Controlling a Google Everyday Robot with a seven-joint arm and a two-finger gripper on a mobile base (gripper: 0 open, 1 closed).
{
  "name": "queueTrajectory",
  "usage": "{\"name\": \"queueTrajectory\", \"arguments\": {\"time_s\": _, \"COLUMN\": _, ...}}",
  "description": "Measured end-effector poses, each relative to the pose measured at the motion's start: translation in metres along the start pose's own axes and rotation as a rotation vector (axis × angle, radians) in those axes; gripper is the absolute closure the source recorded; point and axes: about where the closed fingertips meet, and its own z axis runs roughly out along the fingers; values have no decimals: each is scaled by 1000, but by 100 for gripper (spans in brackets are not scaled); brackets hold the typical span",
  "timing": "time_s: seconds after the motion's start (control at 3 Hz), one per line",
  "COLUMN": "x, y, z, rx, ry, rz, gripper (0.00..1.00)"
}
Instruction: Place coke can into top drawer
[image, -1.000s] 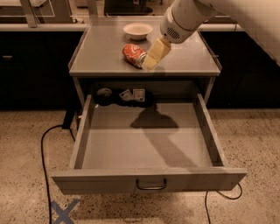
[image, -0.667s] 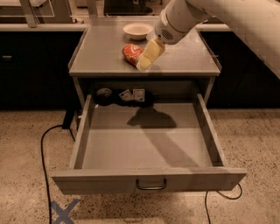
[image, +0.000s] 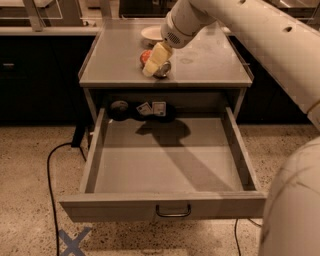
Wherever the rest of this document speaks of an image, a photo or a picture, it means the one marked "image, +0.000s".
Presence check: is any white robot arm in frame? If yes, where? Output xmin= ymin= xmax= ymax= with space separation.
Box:
xmin=143 ymin=0 xmax=320 ymax=256

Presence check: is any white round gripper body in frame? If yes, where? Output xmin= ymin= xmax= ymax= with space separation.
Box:
xmin=161 ymin=0 xmax=215 ymax=49

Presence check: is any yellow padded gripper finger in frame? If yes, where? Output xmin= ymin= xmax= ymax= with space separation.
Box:
xmin=142 ymin=41 xmax=173 ymax=77

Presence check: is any red coke can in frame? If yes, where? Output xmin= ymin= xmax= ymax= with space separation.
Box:
xmin=139 ymin=49 xmax=172 ymax=77

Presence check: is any blue tape cross mark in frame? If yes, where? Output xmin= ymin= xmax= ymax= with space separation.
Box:
xmin=59 ymin=227 xmax=91 ymax=256

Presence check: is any white ceramic bowl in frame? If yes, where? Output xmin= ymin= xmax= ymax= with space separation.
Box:
xmin=141 ymin=26 xmax=162 ymax=45

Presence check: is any open grey top drawer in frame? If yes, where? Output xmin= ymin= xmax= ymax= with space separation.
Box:
xmin=59 ymin=109 xmax=266 ymax=222

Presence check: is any metal drawer handle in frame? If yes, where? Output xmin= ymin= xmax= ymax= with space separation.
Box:
xmin=155 ymin=204 xmax=192 ymax=218

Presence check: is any black round device with labels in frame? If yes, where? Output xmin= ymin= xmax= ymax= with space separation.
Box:
xmin=107 ymin=100 xmax=176 ymax=123

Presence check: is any black cable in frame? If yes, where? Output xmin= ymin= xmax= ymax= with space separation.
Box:
xmin=233 ymin=217 xmax=263 ymax=256
xmin=45 ymin=142 xmax=87 ymax=256

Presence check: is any black cable on left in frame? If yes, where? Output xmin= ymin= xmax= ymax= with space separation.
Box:
xmin=45 ymin=142 xmax=87 ymax=256

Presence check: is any grey metal cabinet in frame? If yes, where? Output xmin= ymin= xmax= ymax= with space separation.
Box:
xmin=77 ymin=18 xmax=254 ymax=129

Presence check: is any black cable on right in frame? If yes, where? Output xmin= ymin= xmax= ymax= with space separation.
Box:
xmin=233 ymin=217 xmax=263 ymax=256

